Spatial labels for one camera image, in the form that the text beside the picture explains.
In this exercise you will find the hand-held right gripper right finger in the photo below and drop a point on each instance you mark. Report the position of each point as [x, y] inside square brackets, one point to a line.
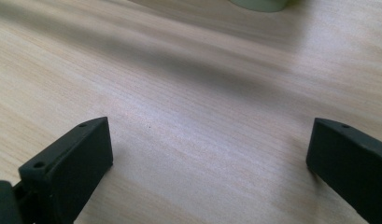
[350, 158]

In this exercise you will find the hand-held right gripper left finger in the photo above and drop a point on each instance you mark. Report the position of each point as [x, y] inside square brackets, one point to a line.
[70, 168]

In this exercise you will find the pale green round container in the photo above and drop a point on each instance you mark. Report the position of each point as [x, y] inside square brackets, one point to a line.
[260, 4]

